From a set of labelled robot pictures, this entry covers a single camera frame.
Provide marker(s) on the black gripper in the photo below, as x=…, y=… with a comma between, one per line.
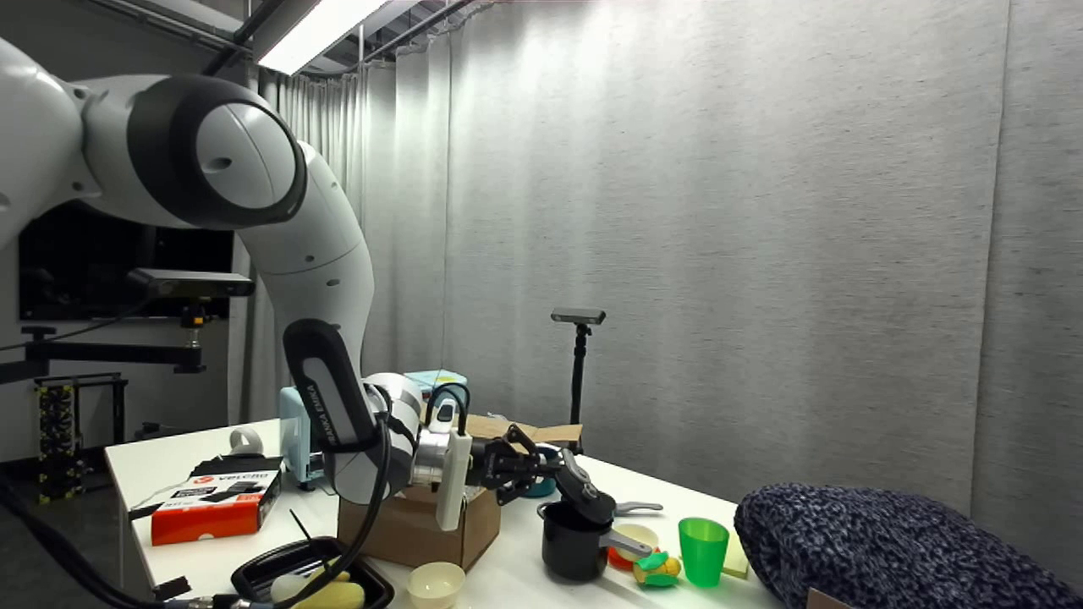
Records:
x=505, y=467

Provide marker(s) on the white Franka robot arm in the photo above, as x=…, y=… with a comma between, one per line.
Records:
x=226, y=156

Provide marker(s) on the small black pot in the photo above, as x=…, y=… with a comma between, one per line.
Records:
x=573, y=557

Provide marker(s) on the gray metal utensil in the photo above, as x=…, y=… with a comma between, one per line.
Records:
x=641, y=508

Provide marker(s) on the green yellow toy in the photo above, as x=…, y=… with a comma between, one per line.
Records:
x=659, y=569

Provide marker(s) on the brown cardboard box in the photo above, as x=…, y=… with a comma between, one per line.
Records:
x=411, y=543

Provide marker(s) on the cream plastic bowl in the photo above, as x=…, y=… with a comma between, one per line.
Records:
x=435, y=582

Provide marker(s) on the green plastic cup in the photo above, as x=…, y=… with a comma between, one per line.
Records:
x=703, y=552

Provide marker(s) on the yellow toy banana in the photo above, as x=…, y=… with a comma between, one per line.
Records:
x=335, y=593

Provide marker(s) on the gray mug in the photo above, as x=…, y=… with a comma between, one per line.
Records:
x=244, y=442

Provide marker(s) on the black plastic tray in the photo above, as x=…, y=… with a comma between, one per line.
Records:
x=256, y=579

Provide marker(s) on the gray curtain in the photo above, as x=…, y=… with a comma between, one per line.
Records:
x=790, y=223

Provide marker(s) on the orange red box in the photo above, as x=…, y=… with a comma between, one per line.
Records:
x=209, y=521

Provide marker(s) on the dark blue knitted hat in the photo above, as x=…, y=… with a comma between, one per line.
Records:
x=892, y=552

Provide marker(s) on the dark flat device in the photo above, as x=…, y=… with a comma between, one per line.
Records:
x=187, y=281

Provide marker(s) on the black equipment rack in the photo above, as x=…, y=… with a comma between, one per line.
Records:
x=81, y=442

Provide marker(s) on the ceiling light panel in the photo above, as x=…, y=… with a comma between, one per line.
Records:
x=324, y=36

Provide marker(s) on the black camera on tripod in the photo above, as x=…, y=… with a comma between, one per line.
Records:
x=578, y=319

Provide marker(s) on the black wall monitor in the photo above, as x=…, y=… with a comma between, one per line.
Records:
x=71, y=273

